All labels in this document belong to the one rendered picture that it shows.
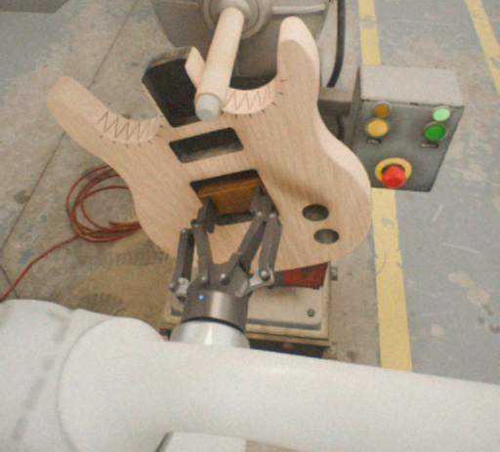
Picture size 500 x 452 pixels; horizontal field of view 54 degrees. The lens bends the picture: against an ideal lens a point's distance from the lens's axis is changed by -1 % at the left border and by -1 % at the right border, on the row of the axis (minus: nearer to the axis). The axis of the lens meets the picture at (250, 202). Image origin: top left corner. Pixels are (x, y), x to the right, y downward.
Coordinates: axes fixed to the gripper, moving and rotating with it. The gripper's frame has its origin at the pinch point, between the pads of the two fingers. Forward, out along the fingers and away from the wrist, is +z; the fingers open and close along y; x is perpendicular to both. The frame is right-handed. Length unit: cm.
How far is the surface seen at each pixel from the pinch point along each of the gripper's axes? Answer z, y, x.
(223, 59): 3.5, 6.3, 19.3
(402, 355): 30, 7, -117
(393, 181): 14.6, 19.8, -16.9
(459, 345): 36, 25, -124
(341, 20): 38.4, 15.8, 1.4
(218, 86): -1.5, 6.4, 19.1
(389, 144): 17.3, 20.4, -11.1
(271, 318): 23, -24, -74
